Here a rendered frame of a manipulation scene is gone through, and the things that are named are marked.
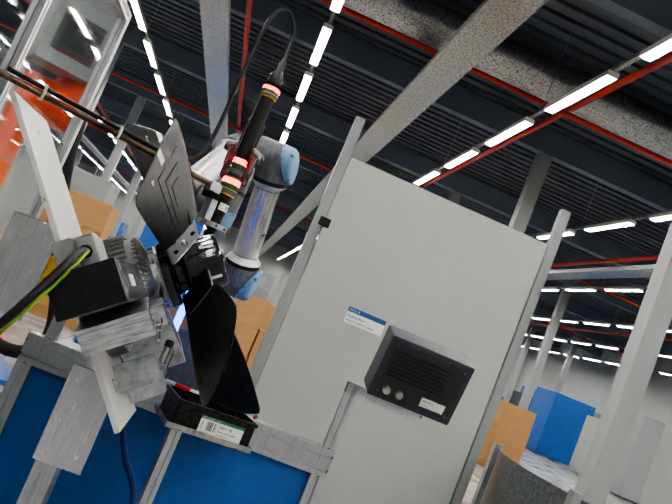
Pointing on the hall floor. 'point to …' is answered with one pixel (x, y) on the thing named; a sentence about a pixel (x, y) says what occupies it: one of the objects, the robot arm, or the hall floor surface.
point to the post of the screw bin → (159, 466)
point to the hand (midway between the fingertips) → (245, 145)
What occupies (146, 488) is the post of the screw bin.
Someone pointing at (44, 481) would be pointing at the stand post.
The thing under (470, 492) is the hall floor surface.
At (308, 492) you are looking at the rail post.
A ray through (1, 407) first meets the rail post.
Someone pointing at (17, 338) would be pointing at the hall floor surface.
